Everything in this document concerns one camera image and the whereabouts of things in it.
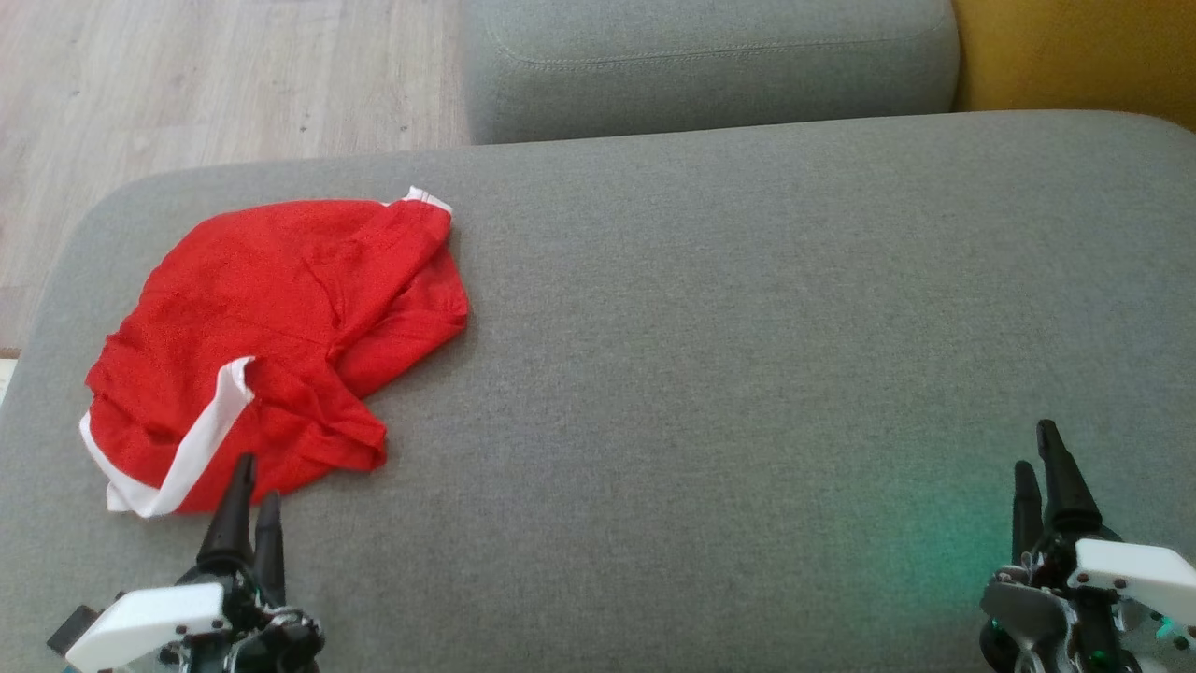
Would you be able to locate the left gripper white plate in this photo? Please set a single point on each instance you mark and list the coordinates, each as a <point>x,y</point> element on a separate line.
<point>149,622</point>

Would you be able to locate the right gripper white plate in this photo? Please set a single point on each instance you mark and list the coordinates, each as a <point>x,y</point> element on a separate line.
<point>1121,570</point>

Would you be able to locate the red shorts with white band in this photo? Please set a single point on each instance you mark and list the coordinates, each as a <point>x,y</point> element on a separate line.
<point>271,299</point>

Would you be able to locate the wide grey sofa chaise cushion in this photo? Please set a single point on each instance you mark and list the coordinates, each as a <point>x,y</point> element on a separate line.
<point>701,374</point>

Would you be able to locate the large yellow sofa backrest cushion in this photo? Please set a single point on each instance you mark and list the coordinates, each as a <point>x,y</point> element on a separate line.
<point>1074,51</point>

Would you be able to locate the long grey sofa seat cushion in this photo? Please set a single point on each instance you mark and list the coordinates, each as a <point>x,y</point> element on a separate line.
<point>710,75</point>

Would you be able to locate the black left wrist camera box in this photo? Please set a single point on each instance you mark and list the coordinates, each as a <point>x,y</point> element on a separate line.
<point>73,631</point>

